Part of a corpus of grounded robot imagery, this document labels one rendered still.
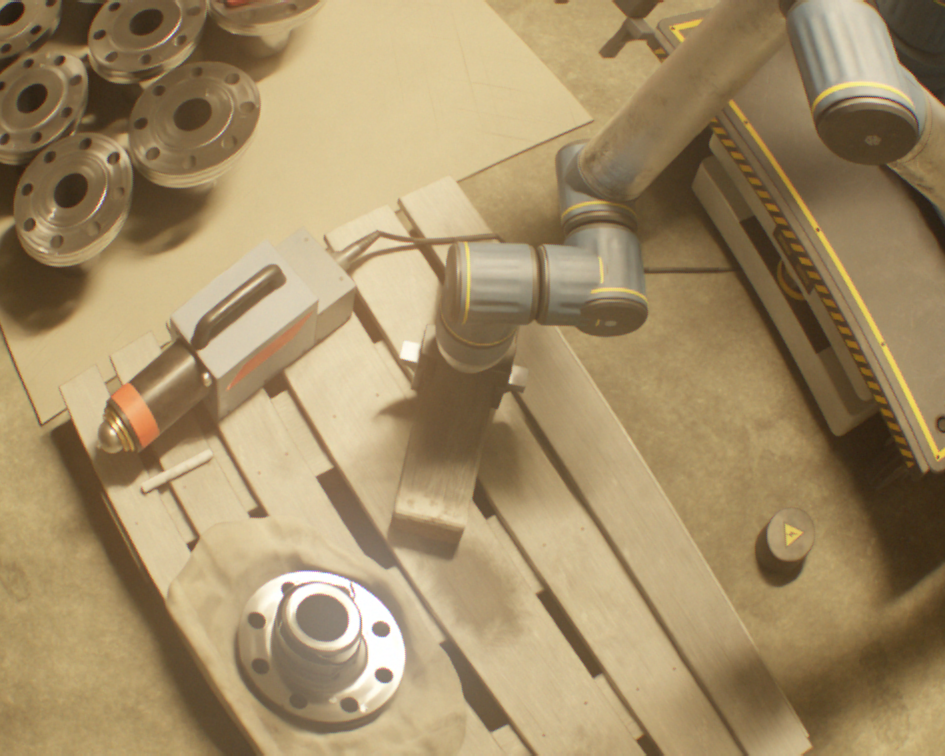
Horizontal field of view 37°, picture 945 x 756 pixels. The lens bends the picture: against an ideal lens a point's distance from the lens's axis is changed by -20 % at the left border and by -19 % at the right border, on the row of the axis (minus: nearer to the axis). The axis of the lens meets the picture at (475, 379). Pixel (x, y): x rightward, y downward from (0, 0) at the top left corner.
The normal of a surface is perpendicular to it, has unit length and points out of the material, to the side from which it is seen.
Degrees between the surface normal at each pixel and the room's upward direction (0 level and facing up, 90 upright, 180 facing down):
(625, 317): 90
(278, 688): 0
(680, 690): 0
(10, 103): 0
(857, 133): 90
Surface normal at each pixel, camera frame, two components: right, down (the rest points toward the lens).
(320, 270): 0.13, -0.40
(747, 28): -0.58, 0.61
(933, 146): 0.48, 0.47
